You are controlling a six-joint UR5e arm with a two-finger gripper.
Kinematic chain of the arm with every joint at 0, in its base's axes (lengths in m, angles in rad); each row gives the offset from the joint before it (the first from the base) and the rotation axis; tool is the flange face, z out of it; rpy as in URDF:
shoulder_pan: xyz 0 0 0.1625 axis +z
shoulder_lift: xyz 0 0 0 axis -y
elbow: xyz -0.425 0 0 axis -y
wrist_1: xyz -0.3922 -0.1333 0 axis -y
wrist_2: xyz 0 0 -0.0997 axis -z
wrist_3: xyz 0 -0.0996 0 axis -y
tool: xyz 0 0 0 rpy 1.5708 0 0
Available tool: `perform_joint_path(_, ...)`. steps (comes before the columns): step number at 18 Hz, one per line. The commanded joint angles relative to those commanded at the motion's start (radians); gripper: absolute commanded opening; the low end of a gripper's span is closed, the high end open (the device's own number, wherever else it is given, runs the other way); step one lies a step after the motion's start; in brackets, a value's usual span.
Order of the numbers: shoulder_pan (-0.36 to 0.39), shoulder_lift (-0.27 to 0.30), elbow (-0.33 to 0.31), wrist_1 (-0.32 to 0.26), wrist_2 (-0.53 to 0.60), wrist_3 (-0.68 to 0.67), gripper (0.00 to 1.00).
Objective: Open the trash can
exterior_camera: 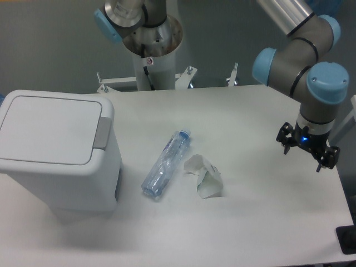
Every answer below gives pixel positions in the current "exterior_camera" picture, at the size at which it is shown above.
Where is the white trash can lid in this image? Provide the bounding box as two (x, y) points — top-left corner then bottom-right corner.
(0, 95), (104, 166)

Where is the black cable on pedestal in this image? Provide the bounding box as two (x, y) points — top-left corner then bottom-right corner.
(140, 44), (155, 91)

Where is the black device at table edge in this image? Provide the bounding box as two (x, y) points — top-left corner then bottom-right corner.
(336, 225), (355, 255)

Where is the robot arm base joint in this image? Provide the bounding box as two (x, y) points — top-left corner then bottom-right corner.
(93, 1), (183, 58)

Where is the clear plastic water bottle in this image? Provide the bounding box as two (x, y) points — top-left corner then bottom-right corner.
(141, 129), (191, 199)

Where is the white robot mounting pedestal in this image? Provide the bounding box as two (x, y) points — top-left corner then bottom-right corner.
(96, 51), (240, 94)

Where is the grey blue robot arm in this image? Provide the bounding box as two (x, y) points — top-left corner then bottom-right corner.
(252, 1), (349, 171)

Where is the crumpled white paper carton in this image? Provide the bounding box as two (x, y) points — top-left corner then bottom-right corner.
(184, 154), (224, 199)

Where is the white plastic trash can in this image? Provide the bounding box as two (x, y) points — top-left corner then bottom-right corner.
(1, 90), (122, 212)

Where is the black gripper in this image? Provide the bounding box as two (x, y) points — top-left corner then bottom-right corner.
(276, 122), (340, 172)

